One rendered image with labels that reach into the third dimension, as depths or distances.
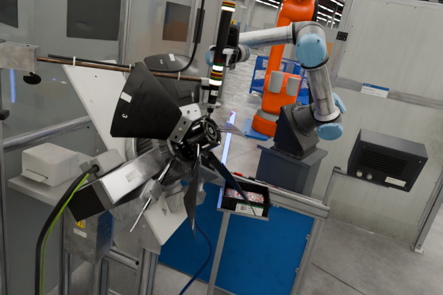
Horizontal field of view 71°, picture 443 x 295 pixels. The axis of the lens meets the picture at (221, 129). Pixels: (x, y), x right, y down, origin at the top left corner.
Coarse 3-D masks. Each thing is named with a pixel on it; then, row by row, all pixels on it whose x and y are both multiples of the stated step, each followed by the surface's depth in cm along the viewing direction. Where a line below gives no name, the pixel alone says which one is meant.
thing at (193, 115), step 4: (192, 104) 115; (196, 104) 115; (180, 108) 113; (184, 108) 114; (188, 108) 114; (192, 108) 114; (196, 108) 114; (184, 112) 113; (192, 112) 113; (196, 112) 114; (200, 112) 114; (184, 116) 112; (188, 116) 113; (192, 116) 113; (196, 116) 113; (200, 116) 113; (192, 120) 112
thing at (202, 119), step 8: (200, 120) 106; (208, 120) 111; (200, 128) 104; (208, 128) 109; (216, 128) 113; (184, 136) 109; (192, 136) 105; (200, 136) 104; (208, 136) 105; (216, 136) 110; (176, 144) 107; (184, 144) 109; (192, 144) 106; (200, 144) 105; (216, 144) 107; (176, 152) 108; (184, 152) 108; (192, 152) 111; (200, 152) 109; (184, 160) 109
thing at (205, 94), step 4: (204, 80) 111; (208, 80) 112; (200, 84) 112; (204, 84) 112; (208, 84) 112; (204, 88) 112; (208, 88) 112; (204, 92) 113; (208, 92) 113; (204, 96) 113; (204, 100) 114; (204, 104) 114; (208, 104) 113; (212, 104) 114; (216, 104) 116; (220, 104) 117; (212, 108) 114; (216, 108) 114
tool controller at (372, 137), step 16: (368, 144) 129; (384, 144) 128; (400, 144) 129; (416, 144) 130; (352, 160) 136; (368, 160) 132; (384, 160) 130; (400, 160) 127; (416, 160) 125; (368, 176) 134; (384, 176) 133; (400, 176) 131; (416, 176) 128
